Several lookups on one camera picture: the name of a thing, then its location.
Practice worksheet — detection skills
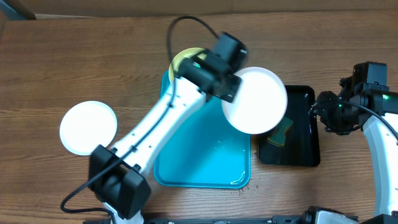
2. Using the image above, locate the white plate with stain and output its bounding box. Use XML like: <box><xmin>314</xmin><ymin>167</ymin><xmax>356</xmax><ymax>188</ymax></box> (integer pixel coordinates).
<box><xmin>221</xmin><ymin>67</ymin><xmax>288</xmax><ymax>134</ymax></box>

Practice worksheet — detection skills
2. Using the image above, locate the light green plate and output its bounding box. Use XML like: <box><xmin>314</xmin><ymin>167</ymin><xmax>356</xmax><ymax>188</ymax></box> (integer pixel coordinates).
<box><xmin>169</xmin><ymin>47</ymin><xmax>205</xmax><ymax>83</ymax></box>

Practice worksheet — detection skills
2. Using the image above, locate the green yellow sponge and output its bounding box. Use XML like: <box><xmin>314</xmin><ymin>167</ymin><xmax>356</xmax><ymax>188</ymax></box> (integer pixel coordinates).
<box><xmin>267</xmin><ymin>116</ymin><xmax>293</xmax><ymax>147</ymax></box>

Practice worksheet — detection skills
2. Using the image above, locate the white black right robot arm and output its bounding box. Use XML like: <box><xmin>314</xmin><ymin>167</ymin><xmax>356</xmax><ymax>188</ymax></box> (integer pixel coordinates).
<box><xmin>310</xmin><ymin>76</ymin><xmax>397</xmax><ymax>223</ymax></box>

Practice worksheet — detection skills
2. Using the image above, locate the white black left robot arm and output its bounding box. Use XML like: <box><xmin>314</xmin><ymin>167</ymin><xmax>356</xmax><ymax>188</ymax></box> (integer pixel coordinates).
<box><xmin>88</xmin><ymin>50</ymin><xmax>244</xmax><ymax>223</ymax></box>

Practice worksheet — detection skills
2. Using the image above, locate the black rectangular water tray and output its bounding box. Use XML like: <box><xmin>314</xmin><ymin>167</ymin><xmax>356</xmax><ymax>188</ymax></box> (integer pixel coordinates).
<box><xmin>257</xmin><ymin>85</ymin><xmax>320</xmax><ymax>167</ymax></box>

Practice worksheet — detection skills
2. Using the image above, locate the dark object in corner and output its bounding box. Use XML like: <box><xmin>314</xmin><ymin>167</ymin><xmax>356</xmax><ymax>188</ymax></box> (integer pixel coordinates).
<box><xmin>1</xmin><ymin>0</ymin><xmax>36</xmax><ymax>20</ymax></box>

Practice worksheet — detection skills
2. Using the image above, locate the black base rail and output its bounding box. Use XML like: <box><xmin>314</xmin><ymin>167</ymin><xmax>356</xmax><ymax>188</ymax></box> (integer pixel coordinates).
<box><xmin>144</xmin><ymin>215</ymin><xmax>301</xmax><ymax>224</ymax></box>

